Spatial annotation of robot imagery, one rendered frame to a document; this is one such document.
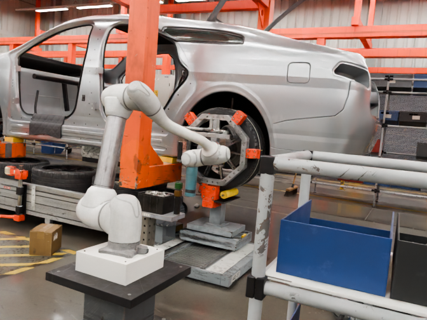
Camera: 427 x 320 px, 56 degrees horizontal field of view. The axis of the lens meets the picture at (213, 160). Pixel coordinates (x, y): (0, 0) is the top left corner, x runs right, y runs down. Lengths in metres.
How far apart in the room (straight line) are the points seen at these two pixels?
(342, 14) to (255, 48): 9.49
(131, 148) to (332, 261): 2.37
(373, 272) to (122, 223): 1.37
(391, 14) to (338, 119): 9.54
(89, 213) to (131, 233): 0.25
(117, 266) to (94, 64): 2.49
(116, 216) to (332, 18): 11.23
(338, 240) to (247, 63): 2.52
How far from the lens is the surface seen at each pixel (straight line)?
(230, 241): 3.18
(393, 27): 8.94
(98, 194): 2.11
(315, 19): 12.75
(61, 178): 3.86
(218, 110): 3.19
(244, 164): 3.02
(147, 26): 3.07
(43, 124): 4.40
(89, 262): 2.04
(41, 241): 3.22
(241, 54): 3.26
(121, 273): 1.93
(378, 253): 0.82
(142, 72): 3.02
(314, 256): 0.84
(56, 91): 5.17
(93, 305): 2.13
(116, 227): 1.99
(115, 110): 2.15
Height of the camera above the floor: 1.05
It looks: 5 degrees down
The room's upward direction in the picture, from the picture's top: 5 degrees clockwise
